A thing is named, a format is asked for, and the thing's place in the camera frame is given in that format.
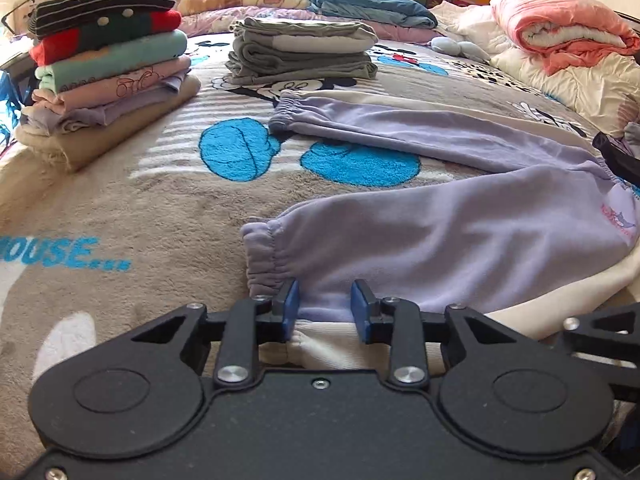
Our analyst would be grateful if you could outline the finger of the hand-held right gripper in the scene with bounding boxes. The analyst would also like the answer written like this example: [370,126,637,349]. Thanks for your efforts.
[552,302,640,403]

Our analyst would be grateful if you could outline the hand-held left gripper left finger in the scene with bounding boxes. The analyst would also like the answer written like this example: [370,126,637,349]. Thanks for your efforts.
[129,279,301,388]

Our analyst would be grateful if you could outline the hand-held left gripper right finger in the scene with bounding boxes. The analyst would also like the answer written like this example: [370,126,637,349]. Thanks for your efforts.
[350,279,543,391]

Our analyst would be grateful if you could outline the lavender pants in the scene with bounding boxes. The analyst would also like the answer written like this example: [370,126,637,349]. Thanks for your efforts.
[240,89,640,376]

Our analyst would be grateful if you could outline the black sock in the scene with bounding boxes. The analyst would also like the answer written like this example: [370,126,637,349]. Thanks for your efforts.
[592,131,640,192]

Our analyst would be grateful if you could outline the cartoon mouse printed blanket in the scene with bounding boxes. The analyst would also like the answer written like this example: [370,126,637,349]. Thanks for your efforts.
[0,30,640,411]

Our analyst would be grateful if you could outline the cream quilt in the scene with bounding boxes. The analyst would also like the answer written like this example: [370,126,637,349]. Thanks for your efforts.
[490,42,640,126]

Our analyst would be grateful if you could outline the beige folded garment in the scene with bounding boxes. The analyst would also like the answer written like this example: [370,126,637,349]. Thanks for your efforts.
[14,76,202,173]

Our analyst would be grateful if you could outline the lavender folded garment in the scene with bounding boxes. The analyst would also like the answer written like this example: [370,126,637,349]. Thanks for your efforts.
[20,71,187,136]

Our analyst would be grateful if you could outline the white folded garment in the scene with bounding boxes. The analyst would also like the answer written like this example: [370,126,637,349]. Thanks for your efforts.
[272,37,361,53]

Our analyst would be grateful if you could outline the light blue plush toy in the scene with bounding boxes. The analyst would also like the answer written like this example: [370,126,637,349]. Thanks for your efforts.
[430,36,493,63]

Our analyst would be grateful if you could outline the pink folded garment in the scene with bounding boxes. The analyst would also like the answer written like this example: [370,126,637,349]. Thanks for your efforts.
[31,56,193,113]

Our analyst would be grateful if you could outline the pink lilac quilt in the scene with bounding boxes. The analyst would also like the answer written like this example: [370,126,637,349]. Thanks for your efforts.
[177,6,441,43]

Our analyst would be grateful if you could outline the blue folded blanket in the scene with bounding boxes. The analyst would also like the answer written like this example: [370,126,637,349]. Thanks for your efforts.
[302,0,438,30]

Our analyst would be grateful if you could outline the mint green folded garment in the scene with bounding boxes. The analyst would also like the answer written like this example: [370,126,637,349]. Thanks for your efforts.
[35,30,188,95]

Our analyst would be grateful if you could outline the orange quilt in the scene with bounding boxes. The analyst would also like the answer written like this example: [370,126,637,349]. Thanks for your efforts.
[490,0,640,77]

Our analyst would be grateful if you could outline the white pillow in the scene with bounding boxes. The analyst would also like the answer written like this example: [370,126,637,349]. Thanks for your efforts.
[430,1,516,56]

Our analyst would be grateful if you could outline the red green folded sweater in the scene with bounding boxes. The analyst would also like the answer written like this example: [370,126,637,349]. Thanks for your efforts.
[29,10,182,67]

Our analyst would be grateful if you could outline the blue plastic bag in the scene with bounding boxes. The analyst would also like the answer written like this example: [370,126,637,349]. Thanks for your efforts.
[0,71,23,146]

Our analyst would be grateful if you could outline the black striped folded sweater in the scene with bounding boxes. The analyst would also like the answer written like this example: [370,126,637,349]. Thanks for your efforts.
[27,0,177,40]

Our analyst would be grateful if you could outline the black desk lamp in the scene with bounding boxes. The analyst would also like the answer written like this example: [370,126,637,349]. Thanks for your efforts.
[0,0,38,36]

